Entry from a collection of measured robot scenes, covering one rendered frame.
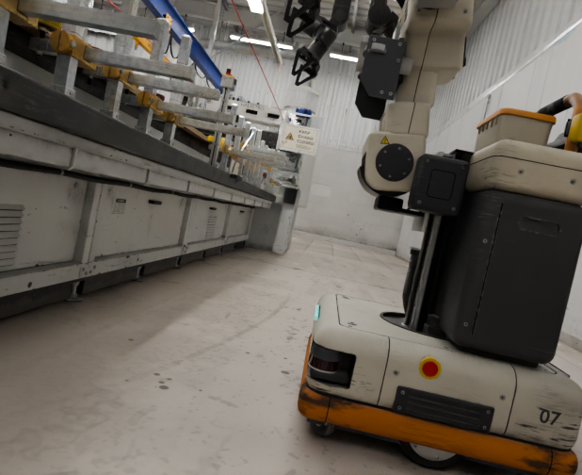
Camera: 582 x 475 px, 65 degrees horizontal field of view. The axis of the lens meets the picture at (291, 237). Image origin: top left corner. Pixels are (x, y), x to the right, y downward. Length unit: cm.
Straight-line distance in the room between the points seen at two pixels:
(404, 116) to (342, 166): 1075
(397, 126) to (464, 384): 68
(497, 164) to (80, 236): 152
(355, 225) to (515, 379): 1088
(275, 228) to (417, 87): 457
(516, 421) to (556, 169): 60
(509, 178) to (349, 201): 1085
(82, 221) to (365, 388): 131
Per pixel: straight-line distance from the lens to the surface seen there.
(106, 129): 145
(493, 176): 120
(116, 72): 151
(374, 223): 1202
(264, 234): 583
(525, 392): 124
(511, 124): 139
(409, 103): 134
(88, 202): 197
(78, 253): 199
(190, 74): 123
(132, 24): 103
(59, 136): 134
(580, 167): 127
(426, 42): 142
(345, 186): 1200
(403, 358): 114
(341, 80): 1251
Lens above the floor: 53
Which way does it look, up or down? 3 degrees down
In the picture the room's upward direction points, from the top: 12 degrees clockwise
